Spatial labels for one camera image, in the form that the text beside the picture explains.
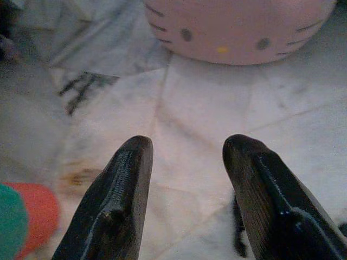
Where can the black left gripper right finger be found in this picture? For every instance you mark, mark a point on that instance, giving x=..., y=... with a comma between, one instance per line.
x=271, y=205

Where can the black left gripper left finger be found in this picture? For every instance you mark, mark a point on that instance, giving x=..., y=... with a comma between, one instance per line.
x=114, y=205

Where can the red plush pillow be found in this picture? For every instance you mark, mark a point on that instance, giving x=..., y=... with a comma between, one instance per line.
x=40, y=211

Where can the pink cat face pillow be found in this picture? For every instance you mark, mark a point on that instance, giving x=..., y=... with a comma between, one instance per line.
x=230, y=21

